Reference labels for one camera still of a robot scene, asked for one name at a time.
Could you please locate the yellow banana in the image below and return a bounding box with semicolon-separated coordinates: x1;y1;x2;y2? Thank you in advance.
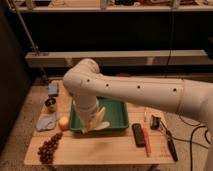
81;107;110;134

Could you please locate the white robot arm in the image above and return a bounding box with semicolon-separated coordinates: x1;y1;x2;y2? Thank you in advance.
63;59;213;171

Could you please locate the orange bowl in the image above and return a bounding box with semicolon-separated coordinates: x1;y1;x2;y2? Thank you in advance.
116;73;130;77

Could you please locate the green plastic tray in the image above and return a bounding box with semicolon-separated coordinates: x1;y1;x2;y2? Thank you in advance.
69;97;129;133

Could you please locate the silver fork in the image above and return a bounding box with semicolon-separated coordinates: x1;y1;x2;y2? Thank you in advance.
143;107;148;123

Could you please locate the black remote control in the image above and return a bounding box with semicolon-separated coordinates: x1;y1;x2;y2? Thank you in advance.
132;123;145;147

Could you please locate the blue sponge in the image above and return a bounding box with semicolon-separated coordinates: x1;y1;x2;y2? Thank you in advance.
48;82;59;97

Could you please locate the yellow red apple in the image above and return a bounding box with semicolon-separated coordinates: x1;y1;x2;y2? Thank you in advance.
58;116;69;131

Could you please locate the small metal cup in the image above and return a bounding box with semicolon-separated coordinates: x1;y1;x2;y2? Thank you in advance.
45;98;56;112

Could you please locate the small black metal clip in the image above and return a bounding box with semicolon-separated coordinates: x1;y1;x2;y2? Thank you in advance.
150;115;161;130

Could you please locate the grey blue cloth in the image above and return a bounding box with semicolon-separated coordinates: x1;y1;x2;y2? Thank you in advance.
36;113;57;132

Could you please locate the bunch of red grapes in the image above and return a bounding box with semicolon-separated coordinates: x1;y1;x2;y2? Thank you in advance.
37;132;63;164

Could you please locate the black handled knife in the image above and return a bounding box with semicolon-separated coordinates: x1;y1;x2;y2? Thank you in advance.
161;122;178;162

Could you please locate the white metal shelf rail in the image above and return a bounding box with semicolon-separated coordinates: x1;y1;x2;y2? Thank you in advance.
25;50;213;68

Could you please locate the black power cable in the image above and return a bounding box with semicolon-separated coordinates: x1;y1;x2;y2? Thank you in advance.
159;114;213;171

